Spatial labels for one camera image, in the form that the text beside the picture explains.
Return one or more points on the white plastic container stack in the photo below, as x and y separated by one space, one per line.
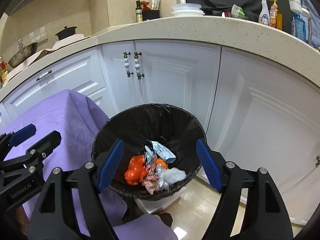
187 10

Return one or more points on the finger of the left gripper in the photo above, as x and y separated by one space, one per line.
22 135
42 149

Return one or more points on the black red utensil box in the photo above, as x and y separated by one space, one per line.
150 15

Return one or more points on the clear plastic wrap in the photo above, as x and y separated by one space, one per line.
161 183

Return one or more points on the orange soap pump bottle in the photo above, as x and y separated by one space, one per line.
276 17

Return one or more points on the orange plastic bag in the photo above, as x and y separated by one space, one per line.
162 162
136 171

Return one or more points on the cooking oil bottle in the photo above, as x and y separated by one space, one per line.
3 71

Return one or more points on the white spray bottle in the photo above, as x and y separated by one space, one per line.
264 17

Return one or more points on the black cast iron pot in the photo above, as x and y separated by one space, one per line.
66 32

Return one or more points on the purple tablecloth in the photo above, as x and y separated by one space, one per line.
78 119

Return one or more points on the white blue milk pouch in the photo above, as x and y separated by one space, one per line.
158 150

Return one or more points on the left cabinet door handle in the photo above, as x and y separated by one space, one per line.
127 64

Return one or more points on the dark sauce bottle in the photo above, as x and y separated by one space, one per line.
139 12

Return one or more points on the cabinet door handle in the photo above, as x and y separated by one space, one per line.
127 64
137 65

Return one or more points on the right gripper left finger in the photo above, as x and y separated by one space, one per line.
54 214

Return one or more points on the right cabinet door handle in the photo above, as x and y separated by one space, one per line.
137 65

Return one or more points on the black lined trash bin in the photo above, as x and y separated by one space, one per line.
171 126

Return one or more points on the metal wok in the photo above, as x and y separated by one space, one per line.
23 53

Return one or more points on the drawer handle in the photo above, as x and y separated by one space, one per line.
43 75

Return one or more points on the red white checkered wrapper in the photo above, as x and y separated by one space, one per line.
151 179

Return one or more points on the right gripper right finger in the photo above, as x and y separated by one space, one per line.
266 216

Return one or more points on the white tissue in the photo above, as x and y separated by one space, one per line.
173 175

